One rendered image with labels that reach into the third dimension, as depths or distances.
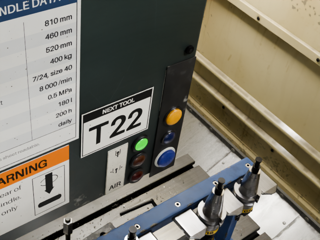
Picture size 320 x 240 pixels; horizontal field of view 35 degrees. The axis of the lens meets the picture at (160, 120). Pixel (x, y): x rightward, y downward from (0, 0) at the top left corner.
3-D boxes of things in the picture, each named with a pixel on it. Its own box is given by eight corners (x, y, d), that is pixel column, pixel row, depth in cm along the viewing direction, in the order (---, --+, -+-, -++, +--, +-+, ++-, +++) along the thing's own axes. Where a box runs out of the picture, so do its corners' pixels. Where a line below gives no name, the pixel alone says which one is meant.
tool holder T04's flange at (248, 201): (245, 181, 121) (247, 175, 120) (264, 198, 118) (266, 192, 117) (226, 193, 118) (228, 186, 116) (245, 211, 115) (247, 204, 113)
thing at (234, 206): (247, 209, 114) (248, 207, 114) (230, 220, 112) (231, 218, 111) (226, 188, 118) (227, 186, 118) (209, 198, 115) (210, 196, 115)
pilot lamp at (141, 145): (148, 148, 67) (150, 136, 66) (135, 154, 66) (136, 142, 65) (145, 145, 68) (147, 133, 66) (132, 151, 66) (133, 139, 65)
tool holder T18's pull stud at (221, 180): (219, 186, 107) (223, 175, 105) (223, 193, 106) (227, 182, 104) (213, 188, 107) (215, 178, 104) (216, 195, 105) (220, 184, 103)
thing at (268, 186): (280, 189, 120) (281, 187, 119) (265, 199, 117) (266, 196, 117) (259, 170, 124) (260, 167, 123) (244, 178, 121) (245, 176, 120)
